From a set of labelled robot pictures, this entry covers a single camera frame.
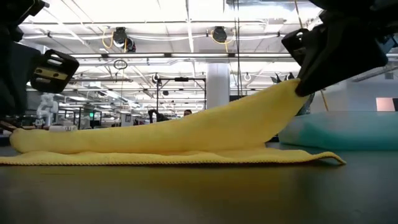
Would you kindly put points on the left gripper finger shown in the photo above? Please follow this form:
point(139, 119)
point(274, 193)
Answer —
point(15, 81)

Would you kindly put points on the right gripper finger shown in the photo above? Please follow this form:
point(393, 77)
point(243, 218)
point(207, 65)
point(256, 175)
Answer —
point(339, 59)

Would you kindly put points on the yellow microfiber towel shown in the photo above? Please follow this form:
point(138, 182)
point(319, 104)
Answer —
point(186, 137)

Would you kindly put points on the black background robot arm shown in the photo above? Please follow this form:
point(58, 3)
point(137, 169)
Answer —
point(158, 115)

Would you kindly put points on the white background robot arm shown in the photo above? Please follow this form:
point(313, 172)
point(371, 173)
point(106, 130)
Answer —
point(46, 107)

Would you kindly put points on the teal plastic bin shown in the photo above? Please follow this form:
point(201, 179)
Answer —
point(342, 130)

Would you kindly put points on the white building column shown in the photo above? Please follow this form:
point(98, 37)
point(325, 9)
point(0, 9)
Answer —
point(217, 84)

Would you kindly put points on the person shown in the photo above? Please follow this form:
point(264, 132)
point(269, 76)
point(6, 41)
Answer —
point(187, 112)

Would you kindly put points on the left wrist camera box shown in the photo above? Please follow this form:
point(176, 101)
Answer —
point(54, 71)

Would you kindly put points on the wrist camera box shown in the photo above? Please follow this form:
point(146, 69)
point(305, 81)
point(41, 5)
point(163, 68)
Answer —
point(295, 46)
point(54, 71)

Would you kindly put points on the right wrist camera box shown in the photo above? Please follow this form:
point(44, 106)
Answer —
point(295, 46)

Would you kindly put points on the pink wall panel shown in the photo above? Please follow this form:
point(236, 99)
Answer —
point(384, 104)

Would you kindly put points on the black background frame rig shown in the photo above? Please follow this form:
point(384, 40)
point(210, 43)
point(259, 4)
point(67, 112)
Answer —
point(157, 93)

